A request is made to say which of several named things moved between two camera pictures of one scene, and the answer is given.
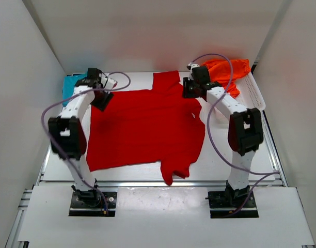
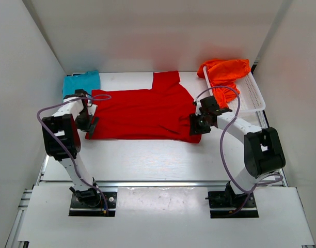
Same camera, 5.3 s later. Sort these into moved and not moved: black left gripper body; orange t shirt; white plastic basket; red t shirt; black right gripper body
Moved: black right gripper body; red t shirt; black left gripper body
Not moved: orange t shirt; white plastic basket
